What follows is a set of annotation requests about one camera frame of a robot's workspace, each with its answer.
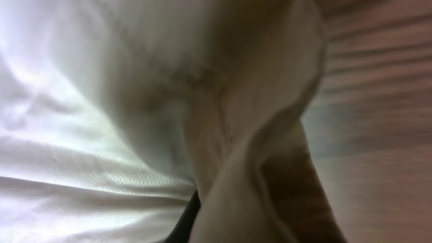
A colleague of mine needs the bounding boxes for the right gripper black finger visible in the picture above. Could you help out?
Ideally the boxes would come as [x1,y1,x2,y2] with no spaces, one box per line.
[163,190,201,243]

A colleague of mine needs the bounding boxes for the beige shorts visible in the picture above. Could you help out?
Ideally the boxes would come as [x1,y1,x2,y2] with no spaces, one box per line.
[1,0,345,242]

